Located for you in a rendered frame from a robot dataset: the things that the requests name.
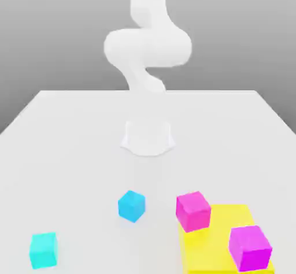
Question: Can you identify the small blue cube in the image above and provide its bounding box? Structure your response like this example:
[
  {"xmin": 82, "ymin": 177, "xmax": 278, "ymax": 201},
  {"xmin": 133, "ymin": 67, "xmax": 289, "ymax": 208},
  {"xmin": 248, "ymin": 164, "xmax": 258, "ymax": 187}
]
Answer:
[{"xmin": 117, "ymin": 190, "xmax": 146, "ymax": 224}]

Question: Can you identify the small purple cube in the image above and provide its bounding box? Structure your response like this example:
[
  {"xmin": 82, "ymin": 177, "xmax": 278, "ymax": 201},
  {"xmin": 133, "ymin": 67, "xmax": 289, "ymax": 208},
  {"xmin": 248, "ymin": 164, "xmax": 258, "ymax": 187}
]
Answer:
[{"xmin": 228, "ymin": 224, "xmax": 273, "ymax": 273}]

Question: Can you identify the large yellow box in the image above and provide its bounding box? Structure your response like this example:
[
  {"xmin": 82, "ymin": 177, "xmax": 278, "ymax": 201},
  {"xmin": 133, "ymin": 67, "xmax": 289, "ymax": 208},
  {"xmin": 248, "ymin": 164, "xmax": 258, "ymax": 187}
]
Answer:
[{"xmin": 178, "ymin": 203, "xmax": 276, "ymax": 274}]

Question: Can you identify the small cyan cube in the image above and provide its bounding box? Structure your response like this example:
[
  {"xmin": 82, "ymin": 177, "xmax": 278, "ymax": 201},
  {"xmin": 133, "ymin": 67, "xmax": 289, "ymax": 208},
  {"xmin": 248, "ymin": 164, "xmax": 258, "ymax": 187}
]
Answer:
[{"xmin": 29, "ymin": 231, "xmax": 58, "ymax": 271}]

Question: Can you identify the small pink cube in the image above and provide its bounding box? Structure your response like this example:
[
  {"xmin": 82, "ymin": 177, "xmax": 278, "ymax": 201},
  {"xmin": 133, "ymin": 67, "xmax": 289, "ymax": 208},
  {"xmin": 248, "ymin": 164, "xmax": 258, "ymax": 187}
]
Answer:
[{"xmin": 175, "ymin": 190, "xmax": 212, "ymax": 234}]

